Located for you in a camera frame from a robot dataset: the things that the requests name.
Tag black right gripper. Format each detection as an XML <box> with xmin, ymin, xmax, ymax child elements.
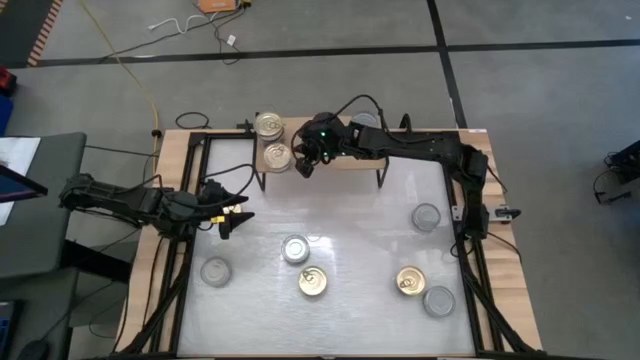
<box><xmin>293</xmin><ymin>127</ymin><xmax>356</xmax><ymax>179</ymax></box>

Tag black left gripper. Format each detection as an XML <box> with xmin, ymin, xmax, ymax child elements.
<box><xmin>189</xmin><ymin>197</ymin><xmax>256</xmax><ymax>240</ymax></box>

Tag wooden shelf black metal legs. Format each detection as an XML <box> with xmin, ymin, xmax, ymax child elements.
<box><xmin>253</xmin><ymin>109</ymin><xmax>394</xmax><ymax>194</ymax></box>

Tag orange box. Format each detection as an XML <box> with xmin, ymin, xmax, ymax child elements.
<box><xmin>197</xmin><ymin>0</ymin><xmax>239</xmax><ymax>14</ymax></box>

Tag dark grey desk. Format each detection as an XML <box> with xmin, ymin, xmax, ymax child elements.
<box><xmin>0</xmin><ymin>267</ymin><xmax>81</xmax><ymax>360</ymax></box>

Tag dark monitor blue screen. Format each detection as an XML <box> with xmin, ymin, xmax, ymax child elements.
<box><xmin>0</xmin><ymin>164</ymin><xmax>49</xmax><ymax>204</ymax></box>

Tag white paper sheet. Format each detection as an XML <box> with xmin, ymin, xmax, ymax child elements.
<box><xmin>0</xmin><ymin>137</ymin><xmax>41</xmax><ymax>226</ymax></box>

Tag black computer mouse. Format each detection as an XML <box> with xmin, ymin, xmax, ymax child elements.
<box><xmin>17</xmin><ymin>339</ymin><xmax>51</xmax><ymax>360</ymax></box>

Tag blue object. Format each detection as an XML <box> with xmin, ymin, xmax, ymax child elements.
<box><xmin>0</xmin><ymin>94</ymin><xmax>14</xmax><ymax>136</ymax></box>

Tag red object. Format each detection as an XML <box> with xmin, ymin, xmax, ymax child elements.
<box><xmin>0</xmin><ymin>67</ymin><xmax>16</xmax><ymax>96</ymax></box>

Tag dark mat striped edge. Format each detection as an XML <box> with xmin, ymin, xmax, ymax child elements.
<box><xmin>0</xmin><ymin>0</ymin><xmax>64</xmax><ymax>69</ymax></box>

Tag black floor device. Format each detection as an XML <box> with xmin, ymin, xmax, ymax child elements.
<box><xmin>592</xmin><ymin>139</ymin><xmax>640</xmax><ymax>204</ymax></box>

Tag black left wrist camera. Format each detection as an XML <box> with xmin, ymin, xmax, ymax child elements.
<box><xmin>202</xmin><ymin>178</ymin><xmax>229</xmax><ymax>201</ymax></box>

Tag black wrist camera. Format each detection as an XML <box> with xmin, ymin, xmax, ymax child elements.
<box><xmin>310</xmin><ymin>111</ymin><xmax>347</xmax><ymax>144</ymax></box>
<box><xmin>202</xmin><ymin>178</ymin><xmax>229</xmax><ymax>201</ymax></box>

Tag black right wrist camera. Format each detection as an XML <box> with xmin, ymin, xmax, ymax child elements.
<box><xmin>310</xmin><ymin>111</ymin><xmax>347</xmax><ymax>144</ymax></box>

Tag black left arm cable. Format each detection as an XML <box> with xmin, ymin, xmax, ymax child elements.
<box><xmin>197</xmin><ymin>163</ymin><xmax>257</xmax><ymax>207</ymax></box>

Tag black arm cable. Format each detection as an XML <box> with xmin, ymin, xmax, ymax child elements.
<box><xmin>289</xmin><ymin>93</ymin><xmax>389</xmax><ymax>151</ymax></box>
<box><xmin>197</xmin><ymin>163</ymin><xmax>257</xmax><ymax>207</ymax></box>

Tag black metal table frame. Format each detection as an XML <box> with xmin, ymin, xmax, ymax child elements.
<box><xmin>112</xmin><ymin>112</ymin><xmax>546</xmax><ymax>360</ymax></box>

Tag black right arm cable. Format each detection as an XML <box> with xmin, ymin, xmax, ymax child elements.
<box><xmin>289</xmin><ymin>93</ymin><xmax>389</xmax><ymax>151</ymax></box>

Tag coiled black cable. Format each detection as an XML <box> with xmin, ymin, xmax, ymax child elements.
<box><xmin>173</xmin><ymin>110</ymin><xmax>212</xmax><ymax>131</ymax></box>

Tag yellow cable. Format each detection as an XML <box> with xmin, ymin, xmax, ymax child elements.
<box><xmin>77</xmin><ymin>0</ymin><xmax>161</xmax><ymax>136</ymax></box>

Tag white floor cable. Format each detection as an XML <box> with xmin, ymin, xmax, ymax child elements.
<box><xmin>147</xmin><ymin>13</ymin><xmax>217</xmax><ymax>35</ymax></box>

